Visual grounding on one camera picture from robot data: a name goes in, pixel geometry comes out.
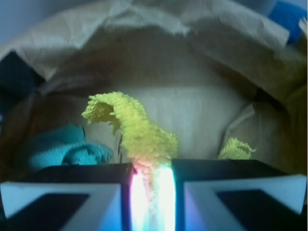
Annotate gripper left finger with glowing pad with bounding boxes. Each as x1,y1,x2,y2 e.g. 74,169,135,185
0,164,134,231

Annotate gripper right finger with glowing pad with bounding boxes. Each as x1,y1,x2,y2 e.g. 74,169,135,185
172,159,308,231

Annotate yellow terry cloth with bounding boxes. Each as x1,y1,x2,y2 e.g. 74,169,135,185
81,91,257,231

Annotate green terry cloth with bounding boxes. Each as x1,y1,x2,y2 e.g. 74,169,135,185
18,125,112,171

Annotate brown paper bag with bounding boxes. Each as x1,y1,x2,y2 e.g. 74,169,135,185
0,0,307,173

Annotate black tape on bag left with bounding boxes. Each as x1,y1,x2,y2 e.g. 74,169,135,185
0,51,45,116

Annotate blue tape strip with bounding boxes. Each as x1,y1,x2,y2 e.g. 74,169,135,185
268,0,307,44

